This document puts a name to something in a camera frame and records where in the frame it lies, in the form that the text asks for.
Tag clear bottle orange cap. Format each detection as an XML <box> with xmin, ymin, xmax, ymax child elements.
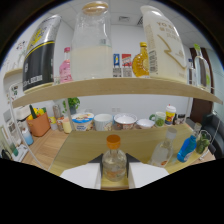
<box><xmin>101</xmin><ymin>134</ymin><xmax>128</xmax><ymax>183</ymax></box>

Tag pale yellow cup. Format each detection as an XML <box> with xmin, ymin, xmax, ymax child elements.
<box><xmin>61</xmin><ymin>117</ymin><xmax>73</xmax><ymax>134</ymax></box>

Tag white cup orange lid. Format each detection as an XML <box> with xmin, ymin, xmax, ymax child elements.
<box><xmin>164</xmin><ymin>103</ymin><xmax>177</xmax><ymax>126</ymax></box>

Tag clear bottle red label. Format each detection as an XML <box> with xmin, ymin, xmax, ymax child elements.
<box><xmin>147</xmin><ymin>127</ymin><xmax>179</xmax><ymax>168</ymax></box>

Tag blue liquid bottle grey cap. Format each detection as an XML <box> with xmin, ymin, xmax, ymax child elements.
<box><xmin>176</xmin><ymin>122</ymin><xmax>203</xmax><ymax>163</ymax></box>

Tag small white bowl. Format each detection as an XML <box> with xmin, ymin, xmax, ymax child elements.
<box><xmin>136</xmin><ymin>118</ymin><xmax>156</xmax><ymax>130</ymax></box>

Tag printed white tub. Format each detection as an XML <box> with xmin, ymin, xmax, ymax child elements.
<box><xmin>71</xmin><ymin>112</ymin><xmax>95</xmax><ymax>132</ymax></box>

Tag green mug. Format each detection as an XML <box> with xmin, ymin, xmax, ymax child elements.
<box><xmin>148</xmin><ymin>111</ymin><xmax>167</xmax><ymax>128</ymax></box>

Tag bowl with white powder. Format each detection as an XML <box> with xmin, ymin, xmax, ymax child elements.
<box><xmin>113</xmin><ymin>113</ymin><xmax>138</xmax><ymax>131</ymax></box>

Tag glass shaker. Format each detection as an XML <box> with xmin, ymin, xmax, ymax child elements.
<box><xmin>52</xmin><ymin>104</ymin><xmax>65</xmax><ymax>132</ymax></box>

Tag glass jar with limes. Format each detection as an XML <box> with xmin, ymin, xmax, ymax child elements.
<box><xmin>195</xmin><ymin>129</ymin><xmax>212</xmax><ymax>155</ymax></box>

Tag dark small bottles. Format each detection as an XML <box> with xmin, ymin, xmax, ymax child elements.
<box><xmin>176</xmin><ymin>113</ymin><xmax>187</xmax><ymax>125</ymax></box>

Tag orange storage basket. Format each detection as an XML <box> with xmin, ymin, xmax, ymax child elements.
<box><xmin>25</xmin><ymin>112</ymin><xmax>52</xmax><ymax>138</ymax></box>

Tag white tray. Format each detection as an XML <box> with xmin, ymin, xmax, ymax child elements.
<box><xmin>9</xmin><ymin>143</ymin><xmax>29</xmax><ymax>161</ymax></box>

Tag green potted plant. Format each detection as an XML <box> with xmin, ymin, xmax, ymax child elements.
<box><xmin>62</xmin><ymin>97</ymin><xmax>81</xmax><ymax>116</ymax></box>

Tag black chair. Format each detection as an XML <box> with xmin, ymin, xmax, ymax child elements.
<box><xmin>201</xmin><ymin>113</ymin><xmax>224</xmax><ymax>158</ymax></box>

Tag black kettle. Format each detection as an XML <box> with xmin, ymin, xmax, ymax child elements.
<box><xmin>0</xmin><ymin>148</ymin><xmax>13</xmax><ymax>160</ymax></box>

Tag two-tier wooden shelf rack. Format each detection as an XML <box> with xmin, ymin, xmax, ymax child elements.
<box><xmin>9</xmin><ymin>77</ymin><xmax>223</xmax><ymax>176</ymax></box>

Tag pink bottle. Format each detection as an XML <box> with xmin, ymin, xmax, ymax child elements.
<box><xmin>59</xmin><ymin>46</ymin><xmax>73</xmax><ymax>84</ymax></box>

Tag amber syrup bottle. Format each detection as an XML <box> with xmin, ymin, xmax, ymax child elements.
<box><xmin>131</xmin><ymin>41</ymin><xmax>150</xmax><ymax>78</ymax></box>

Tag large glass jar cork lid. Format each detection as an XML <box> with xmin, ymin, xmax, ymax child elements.
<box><xmin>70</xmin><ymin>0</ymin><xmax>114</xmax><ymax>81</ymax></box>

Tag large black silver can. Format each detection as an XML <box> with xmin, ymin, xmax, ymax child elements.
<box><xmin>22</xmin><ymin>14</ymin><xmax>63</xmax><ymax>94</ymax></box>

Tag large white milk bottle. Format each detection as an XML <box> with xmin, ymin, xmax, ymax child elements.
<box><xmin>139</xmin><ymin>4</ymin><xmax>188</xmax><ymax>84</ymax></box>

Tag red wall poster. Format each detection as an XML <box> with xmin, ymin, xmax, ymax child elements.
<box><xmin>121</xmin><ymin>53</ymin><xmax>133</xmax><ymax>78</ymax></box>

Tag blue wall poster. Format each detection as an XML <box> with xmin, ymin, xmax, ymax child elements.
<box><xmin>112</xmin><ymin>53</ymin><xmax>121</xmax><ymax>78</ymax></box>

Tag wooden wall shelf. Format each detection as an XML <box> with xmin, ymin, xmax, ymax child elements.
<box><xmin>3</xmin><ymin>68</ymin><xmax>24</xmax><ymax>79</ymax></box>

